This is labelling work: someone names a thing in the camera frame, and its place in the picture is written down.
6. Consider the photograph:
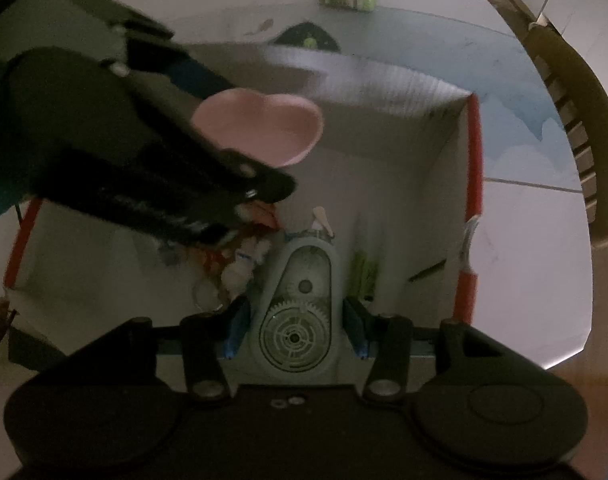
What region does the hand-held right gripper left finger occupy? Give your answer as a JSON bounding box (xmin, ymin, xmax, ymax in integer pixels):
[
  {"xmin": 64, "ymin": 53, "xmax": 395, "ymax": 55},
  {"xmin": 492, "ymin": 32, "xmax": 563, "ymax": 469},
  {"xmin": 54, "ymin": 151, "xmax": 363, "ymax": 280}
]
[{"xmin": 66, "ymin": 297, "xmax": 251, "ymax": 402}]

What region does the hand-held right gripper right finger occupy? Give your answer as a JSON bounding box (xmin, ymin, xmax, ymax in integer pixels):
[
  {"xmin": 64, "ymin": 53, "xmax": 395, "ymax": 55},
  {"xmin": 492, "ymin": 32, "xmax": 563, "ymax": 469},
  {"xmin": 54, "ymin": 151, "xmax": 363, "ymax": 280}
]
[{"xmin": 341, "ymin": 297, "xmax": 540, "ymax": 403}]

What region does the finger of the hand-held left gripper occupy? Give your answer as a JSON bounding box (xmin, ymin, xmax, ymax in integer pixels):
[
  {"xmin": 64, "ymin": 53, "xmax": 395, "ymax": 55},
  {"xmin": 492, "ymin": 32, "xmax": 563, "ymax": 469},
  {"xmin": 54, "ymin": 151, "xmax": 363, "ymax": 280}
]
[
  {"xmin": 48, "ymin": 129, "xmax": 297, "ymax": 248},
  {"xmin": 64, "ymin": 0, "xmax": 232, "ymax": 102}
]

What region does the green highlighter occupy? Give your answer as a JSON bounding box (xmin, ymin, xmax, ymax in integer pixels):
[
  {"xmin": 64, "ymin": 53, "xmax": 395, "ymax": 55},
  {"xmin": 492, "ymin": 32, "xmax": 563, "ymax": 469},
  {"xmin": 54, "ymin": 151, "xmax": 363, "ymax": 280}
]
[{"xmin": 350, "ymin": 251, "xmax": 381, "ymax": 302}]

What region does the pink heart-shaped dish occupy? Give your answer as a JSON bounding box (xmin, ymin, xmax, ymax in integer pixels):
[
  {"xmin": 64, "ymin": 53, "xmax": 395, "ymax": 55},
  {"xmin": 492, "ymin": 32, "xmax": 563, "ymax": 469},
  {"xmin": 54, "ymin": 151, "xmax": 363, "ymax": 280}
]
[{"xmin": 191, "ymin": 88, "xmax": 325, "ymax": 170}]

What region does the grey correction tape dispenser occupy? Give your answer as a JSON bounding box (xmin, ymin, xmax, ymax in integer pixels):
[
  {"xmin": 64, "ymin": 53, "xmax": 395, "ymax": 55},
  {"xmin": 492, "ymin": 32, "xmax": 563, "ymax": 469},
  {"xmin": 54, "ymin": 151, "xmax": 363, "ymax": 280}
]
[{"xmin": 248, "ymin": 240, "xmax": 345, "ymax": 377}]

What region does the white astronaut keychain toy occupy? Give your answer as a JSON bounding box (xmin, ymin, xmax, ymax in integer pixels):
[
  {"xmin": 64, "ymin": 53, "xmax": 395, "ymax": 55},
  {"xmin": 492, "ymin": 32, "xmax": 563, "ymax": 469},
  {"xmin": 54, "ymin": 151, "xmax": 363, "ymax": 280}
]
[{"xmin": 194, "ymin": 236, "xmax": 272, "ymax": 313}]

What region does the white cardboard box red tape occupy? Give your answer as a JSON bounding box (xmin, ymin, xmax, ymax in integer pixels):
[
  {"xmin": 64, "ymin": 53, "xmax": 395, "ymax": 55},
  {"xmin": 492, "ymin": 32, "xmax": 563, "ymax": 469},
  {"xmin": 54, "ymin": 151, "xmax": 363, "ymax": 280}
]
[{"xmin": 2, "ymin": 42, "xmax": 486, "ymax": 361}]

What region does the wooden chair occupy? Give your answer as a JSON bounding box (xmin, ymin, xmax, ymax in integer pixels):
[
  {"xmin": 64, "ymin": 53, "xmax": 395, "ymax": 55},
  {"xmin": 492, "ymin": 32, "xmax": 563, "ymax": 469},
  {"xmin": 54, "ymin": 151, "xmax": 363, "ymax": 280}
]
[{"xmin": 528, "ymin": 22, "xmax": 608, "ymax": 261}]

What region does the white sideboard cabinet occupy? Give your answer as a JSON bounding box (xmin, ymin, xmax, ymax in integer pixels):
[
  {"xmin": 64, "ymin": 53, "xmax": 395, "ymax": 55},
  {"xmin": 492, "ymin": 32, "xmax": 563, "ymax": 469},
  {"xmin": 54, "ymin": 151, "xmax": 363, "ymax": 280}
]
[{"xmin": 504, "ymin": 0, "xmax": 608, "ymax": 88}]

